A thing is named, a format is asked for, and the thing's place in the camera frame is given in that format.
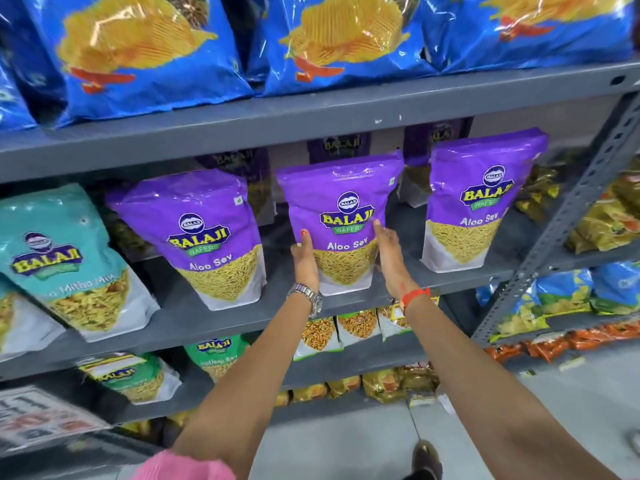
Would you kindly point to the orange wristband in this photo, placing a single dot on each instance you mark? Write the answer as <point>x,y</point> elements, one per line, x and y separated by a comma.
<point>414,296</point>

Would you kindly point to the white red printed sign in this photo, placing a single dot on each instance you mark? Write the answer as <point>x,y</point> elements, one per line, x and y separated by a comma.
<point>40,414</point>

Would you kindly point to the person's brown shoe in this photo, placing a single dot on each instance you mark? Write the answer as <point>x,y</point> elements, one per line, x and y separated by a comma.
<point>426,459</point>

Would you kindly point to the person's right forearm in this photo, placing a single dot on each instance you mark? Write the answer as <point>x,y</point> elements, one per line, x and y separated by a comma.
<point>490,394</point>

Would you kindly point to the person's left thumb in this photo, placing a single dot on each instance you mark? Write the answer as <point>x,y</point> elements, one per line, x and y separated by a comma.
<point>306,244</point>

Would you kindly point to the purple snack pouch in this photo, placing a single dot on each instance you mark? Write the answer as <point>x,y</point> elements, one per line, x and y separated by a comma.
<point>340,194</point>

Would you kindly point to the blue chips bag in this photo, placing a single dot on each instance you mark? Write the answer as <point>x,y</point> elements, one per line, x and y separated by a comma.
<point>140,49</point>
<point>245,34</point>
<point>530,24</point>
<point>345,39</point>
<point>12,99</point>

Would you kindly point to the pink sleeve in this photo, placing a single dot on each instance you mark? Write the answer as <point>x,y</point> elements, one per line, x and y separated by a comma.
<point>180,468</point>

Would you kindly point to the person's left forearm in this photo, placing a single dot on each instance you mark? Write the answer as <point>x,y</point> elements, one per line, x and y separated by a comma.
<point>250,384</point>

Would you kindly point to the pile of yellow-green packets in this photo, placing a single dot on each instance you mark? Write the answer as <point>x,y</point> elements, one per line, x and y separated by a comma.
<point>605,219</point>

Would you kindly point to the white green-edged snack packet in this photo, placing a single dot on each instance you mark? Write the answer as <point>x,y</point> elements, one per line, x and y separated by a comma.
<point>392,322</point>
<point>317,337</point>
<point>357,327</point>

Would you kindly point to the person's right hand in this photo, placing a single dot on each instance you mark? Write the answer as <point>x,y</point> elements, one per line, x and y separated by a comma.
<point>392,267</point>

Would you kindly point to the teal snack packet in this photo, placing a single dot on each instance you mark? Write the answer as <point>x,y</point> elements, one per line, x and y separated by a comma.
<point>70,264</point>
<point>20,324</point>

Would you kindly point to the row of yellow packets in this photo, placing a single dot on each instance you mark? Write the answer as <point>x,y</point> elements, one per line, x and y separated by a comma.
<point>382,384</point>

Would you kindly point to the person's left hand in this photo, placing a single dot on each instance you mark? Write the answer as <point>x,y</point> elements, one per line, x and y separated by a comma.
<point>305,267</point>

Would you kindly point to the row of blue-green packets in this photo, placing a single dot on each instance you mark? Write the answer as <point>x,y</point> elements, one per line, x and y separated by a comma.
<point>560,294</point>

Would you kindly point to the white paper scrap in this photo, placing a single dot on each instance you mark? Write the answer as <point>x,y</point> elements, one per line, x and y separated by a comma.
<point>571,363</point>
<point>445,402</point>

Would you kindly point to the silver metal wristwatch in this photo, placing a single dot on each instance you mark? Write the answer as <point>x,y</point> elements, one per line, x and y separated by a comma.
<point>307,294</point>

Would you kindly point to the grey metal shelf rack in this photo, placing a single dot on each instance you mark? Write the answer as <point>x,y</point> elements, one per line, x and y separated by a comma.
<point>320,114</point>

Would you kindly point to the person's right thumb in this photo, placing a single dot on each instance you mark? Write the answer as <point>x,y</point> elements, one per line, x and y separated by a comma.
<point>380,239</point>

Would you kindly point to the row of orange packets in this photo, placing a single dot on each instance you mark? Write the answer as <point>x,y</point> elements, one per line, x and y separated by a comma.
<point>575,339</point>

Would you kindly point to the row of purple packets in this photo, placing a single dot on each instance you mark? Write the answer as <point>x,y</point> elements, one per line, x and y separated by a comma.
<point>200,229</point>

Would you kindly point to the green snack packet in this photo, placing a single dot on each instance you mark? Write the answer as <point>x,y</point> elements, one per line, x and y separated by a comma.
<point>135,377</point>
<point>217,352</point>

